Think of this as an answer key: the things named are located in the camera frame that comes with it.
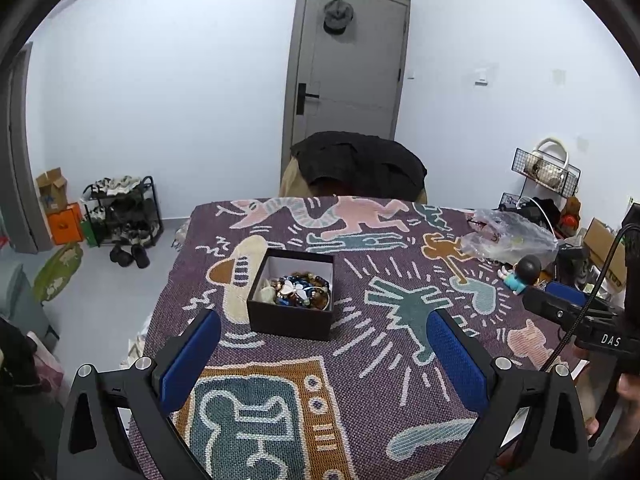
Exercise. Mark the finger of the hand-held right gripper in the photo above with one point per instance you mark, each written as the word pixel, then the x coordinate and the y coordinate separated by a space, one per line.
pixel 565 294

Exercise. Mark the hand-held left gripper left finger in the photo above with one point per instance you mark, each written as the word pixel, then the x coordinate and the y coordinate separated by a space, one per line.
pixel 192 360

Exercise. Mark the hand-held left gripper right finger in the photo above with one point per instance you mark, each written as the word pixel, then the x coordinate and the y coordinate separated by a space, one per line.
pixel 457 360

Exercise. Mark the black jewelry box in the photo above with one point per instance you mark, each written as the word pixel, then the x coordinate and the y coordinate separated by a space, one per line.
pixel 290 322

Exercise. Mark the pile of jewelry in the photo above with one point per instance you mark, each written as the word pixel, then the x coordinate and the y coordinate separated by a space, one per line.
pixel 295 290

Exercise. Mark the person's right hand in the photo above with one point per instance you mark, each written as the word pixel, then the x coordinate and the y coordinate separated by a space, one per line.
pixel 627 410

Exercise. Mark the dark object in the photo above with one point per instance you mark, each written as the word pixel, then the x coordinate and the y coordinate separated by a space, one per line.
pixel 572 267

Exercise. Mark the toy figure with black hair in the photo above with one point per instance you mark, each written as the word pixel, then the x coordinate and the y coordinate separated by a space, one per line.
pixel 530 265

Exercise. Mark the open cardboard box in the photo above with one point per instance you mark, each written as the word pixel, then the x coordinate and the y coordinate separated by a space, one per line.
pixel 600 240

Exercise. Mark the clear plastic bag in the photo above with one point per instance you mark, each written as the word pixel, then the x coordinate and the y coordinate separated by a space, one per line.
pixel 515 240

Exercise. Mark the black bag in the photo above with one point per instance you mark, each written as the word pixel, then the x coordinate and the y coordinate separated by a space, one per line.
pixel 542 212

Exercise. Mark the brown plush toy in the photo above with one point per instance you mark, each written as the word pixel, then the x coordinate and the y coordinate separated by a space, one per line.
pixel 572 207

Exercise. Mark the purple printed blanket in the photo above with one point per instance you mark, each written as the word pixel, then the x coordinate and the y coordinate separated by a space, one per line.
pixel 350 385

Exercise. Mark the black shoe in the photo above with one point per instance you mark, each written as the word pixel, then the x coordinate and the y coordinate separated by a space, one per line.
pixel 141 256
pixel 121 255

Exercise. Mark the pink cloth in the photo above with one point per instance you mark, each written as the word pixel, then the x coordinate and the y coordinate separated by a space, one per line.
pixel 50 365

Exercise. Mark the white handbag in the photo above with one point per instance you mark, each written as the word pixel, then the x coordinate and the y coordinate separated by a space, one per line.
pixel 550 141

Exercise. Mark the green floor mat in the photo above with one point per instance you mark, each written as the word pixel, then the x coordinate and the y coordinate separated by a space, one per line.
pixel 57 272

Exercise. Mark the green bag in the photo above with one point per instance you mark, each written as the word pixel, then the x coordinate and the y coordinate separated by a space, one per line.
pixel 90 232

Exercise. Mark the group of shoes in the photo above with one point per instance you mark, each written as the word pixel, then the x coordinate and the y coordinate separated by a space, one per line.
pixel 122 205

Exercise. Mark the black shoe rack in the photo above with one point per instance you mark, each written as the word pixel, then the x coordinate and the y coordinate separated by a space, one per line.
pixel 151 195

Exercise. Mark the dark cloth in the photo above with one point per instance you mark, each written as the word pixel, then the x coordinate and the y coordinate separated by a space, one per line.
pixel 15 360

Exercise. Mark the grey cabinet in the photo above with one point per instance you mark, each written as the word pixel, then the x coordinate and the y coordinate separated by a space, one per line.
pixel 20 300

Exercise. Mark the orange box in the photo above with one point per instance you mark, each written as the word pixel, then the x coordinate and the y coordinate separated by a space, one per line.
pixel 65 225

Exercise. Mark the tan chair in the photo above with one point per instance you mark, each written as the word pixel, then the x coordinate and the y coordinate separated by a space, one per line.
pixel 292 182

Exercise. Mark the small cardboard box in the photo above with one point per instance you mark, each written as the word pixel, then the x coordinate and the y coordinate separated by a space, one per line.
pixel 52 195

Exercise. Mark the black garment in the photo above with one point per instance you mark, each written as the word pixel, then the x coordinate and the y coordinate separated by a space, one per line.
pixel 360 160

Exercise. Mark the grey door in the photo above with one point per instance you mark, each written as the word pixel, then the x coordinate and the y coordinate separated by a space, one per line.
pixel 345 85

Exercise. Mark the grey hat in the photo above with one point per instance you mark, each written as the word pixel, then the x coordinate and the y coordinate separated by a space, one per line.
pixel 339 12

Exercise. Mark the white light switch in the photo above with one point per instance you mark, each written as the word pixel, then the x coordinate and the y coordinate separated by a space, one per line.
pixel 481 76

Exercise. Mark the grey door frame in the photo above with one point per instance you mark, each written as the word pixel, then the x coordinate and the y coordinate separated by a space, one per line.
pixel 22 185

